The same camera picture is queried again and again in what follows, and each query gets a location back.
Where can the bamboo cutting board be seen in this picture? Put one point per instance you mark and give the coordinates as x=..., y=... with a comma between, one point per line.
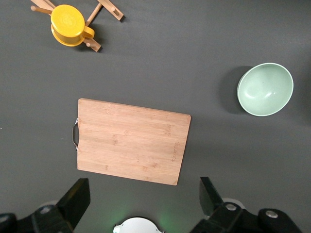
x=133, y=140

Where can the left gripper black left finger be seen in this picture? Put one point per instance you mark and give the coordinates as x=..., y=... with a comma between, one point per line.
x=70, y=206

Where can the yellow mug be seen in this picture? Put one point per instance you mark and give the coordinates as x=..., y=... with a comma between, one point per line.
x=68, y=24

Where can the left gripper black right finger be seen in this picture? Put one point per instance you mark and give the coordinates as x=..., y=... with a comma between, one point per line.
x=226, y=218

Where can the light green bowl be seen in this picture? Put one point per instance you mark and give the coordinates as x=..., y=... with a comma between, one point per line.
x=264, y=89

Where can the wooden mug rack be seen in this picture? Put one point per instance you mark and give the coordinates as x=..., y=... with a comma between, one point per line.
x=116, y=14

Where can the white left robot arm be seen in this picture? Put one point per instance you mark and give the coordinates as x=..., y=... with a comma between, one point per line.
x=138, y=225

